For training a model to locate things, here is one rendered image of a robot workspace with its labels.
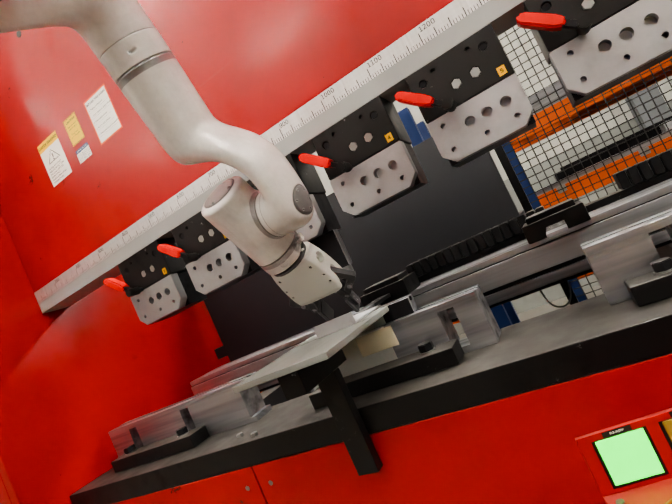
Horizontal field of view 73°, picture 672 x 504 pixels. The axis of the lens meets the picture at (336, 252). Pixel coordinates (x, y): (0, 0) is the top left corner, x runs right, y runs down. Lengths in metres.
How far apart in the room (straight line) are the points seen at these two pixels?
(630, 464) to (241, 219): 0.55
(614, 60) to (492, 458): 0.59
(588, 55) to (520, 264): 0.46
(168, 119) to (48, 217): 0.77
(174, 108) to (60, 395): 0.97
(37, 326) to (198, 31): 0.90
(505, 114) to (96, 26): 0.58
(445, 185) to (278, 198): 0.76
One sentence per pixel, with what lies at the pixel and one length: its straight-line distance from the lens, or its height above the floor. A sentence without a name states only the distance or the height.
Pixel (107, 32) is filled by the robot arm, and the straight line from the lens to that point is 0.71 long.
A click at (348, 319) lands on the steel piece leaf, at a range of 0.81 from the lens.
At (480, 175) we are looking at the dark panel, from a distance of 1.32.
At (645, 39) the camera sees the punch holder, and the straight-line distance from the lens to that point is 0.79.
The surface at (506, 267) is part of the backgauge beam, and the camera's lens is 1.06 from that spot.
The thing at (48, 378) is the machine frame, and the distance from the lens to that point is 1.46.
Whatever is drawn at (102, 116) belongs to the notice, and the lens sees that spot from 1.23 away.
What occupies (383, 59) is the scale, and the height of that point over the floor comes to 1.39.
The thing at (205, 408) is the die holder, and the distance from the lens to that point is 1.16.
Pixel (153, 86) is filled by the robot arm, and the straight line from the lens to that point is 0.70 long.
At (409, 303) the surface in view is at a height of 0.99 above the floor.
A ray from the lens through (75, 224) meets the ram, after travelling 1.33.
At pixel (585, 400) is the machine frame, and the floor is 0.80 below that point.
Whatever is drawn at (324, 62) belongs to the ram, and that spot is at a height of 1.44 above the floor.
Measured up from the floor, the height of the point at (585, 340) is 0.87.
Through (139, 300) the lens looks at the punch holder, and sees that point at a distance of 1.19.
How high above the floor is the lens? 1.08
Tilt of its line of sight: 3 degrees up
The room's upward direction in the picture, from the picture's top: 25 degrees counter-clockwise
